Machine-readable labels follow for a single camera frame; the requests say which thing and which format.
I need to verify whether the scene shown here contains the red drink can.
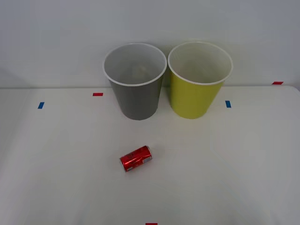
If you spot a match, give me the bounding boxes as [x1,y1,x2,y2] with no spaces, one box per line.
[119,145,154,173]

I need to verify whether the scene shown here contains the grey plastic waste bin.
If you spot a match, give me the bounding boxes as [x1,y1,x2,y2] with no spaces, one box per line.
[102,42,168,121]

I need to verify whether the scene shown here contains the yellow-green plastic waste bin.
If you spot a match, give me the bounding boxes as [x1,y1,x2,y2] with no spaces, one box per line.
[167,41,234,120]

